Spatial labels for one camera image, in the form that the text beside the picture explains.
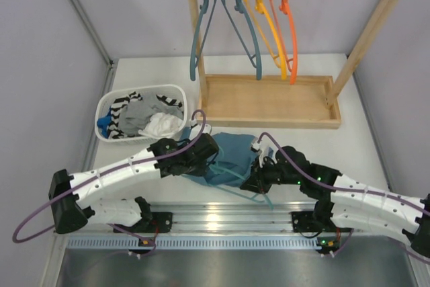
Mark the yellow hanger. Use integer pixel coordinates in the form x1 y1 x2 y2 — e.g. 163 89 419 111
236 0 290 80

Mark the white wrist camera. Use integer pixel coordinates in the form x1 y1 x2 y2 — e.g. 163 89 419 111
251 138 273 162
189 119 212 140

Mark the grey garment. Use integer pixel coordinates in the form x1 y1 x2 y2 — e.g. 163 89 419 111
118 94 184 136

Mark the blue garment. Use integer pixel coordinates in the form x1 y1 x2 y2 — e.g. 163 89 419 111
96 115 112 137

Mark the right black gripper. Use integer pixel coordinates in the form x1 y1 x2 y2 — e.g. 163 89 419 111
241 155 302 194

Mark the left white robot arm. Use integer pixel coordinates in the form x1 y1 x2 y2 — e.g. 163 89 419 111
48 133 219 234

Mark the teal blue tank top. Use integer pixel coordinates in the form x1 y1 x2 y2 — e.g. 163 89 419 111
184 132 257 186

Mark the orange hanger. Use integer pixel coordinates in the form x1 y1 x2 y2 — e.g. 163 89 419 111
267 0 298 85

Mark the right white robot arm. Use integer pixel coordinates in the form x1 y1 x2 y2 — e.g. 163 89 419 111
240 146 429 257

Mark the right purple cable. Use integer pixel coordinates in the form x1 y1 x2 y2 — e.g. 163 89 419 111
257 132 430 266

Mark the black white striped garment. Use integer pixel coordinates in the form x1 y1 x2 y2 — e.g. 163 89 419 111
96 91 184 140

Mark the white plastic laundry basket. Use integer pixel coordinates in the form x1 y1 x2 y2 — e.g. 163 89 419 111
94 84 188 145

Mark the wooden clothes rack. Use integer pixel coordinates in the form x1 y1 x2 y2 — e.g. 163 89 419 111
188 0 398 129

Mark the teal hanger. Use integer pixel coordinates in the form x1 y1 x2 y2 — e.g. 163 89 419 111
209 163 274 210
214 0 263 81
189 0 222 81

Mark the aluminium mounting rail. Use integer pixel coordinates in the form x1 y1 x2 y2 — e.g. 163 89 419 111
67 202 349 253

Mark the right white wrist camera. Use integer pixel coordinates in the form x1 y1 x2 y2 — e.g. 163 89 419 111
251 138 273 162

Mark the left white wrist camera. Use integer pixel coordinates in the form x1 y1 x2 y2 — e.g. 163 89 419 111
189 119 212 140

